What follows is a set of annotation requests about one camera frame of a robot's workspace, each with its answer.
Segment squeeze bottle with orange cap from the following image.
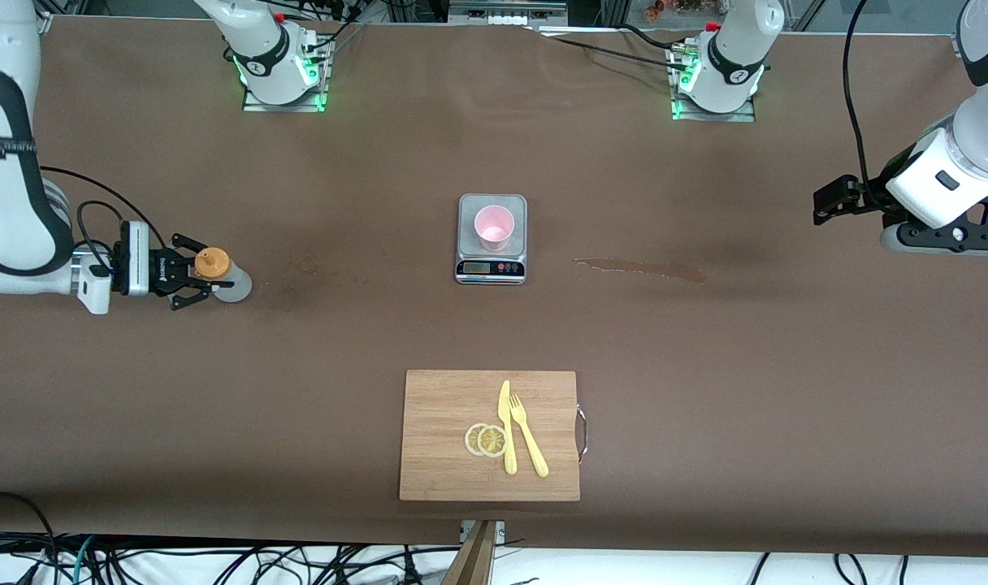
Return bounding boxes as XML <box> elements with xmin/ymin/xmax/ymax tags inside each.
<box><xmin>194</xmin><ymin>247</ymin><xmax>254</xmax><ymax>305</ymax></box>

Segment pink plastic cup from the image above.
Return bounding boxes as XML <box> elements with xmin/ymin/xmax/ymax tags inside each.
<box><xmin>474</xmin><ymin>205</ymin><xmax>516</xmax><ymax>253</ymax></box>

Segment orange background items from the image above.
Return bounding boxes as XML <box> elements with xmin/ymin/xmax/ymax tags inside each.
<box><xmin>644</xmin><ymin>0</ymin><xmax>708</xmax><ymax>22</ymax></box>

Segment wooden cutting board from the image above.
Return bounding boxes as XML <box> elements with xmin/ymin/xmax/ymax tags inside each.
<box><xmin>399</xmin><ymin>370</ymin><xmax>581</xmax><ymax>502</ymax></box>

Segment silver digital kitchen scale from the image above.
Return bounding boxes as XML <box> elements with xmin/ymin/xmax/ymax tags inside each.
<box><xmin>455</xmin><ymin>193</ymin><xmax>528</xmax><ymax>286</ymax></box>

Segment yellow plastic knife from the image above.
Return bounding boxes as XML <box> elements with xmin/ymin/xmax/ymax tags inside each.
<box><xmin>498</xmin><ymin>379</ymin><xmax>518</xmax><ymax>476</ymax></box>

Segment yellow plastic fork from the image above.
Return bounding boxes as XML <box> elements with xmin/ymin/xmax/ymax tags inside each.
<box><xmin>509</xmin><ymin>393</ymin><xmax>550</xmax><ymax>479</ymax></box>

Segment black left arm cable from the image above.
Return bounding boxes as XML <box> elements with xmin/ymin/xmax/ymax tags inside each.
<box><xmin>842</xmin><ymin>0</ymin><xmax>875</xmax><ymax>186</ymax></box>

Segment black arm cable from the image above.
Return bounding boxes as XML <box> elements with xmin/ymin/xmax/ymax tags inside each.
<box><xmin>39</xmin><ymin>166</ymin><xmax>170</xmax><ymax>274</ymax></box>
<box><xmin>842</xmin><ymin>0</ymin><xmax>875</xmax><ymax>186</ymax></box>

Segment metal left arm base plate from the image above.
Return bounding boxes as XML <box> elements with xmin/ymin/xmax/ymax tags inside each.
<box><xmin>671</xmin><ymin>102</ymin><xmax>756</xmax><ymax>124</ymax></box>

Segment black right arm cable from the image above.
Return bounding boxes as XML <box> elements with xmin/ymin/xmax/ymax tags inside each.
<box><xmin>39</xmin><ymin>166</ymin><xmax>170</xmax><ymax>274</ymax></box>

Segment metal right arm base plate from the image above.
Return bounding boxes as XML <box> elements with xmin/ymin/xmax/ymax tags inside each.
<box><xmin>242</xmin><ymin>88</ymin><xmax>329</xmax><ymax>114</ymax></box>

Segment black looped floor cable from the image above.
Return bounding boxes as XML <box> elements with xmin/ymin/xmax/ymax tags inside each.
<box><xmin>0</xmin><ymin>491</ymin><xmax>61</xmax><ymax>585</ymax></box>

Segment black cable on table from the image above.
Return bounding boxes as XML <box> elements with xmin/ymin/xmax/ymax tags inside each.
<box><xmin>535</xmin><ymin>24</ymin><xmax>694</xmax><ymax>66</ymax></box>

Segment teal floor cable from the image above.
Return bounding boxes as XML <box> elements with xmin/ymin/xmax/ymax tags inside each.
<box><xmin>70</xmin><ymin>535</ymin><xmax>98</xmax><ymax>585</ymax></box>

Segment wooden post with metal bracket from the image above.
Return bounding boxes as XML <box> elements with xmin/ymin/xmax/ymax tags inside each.
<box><xmin>441</xmin><ymin>520</ymin><xmax>507</xmax><ymax>585</ymax></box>

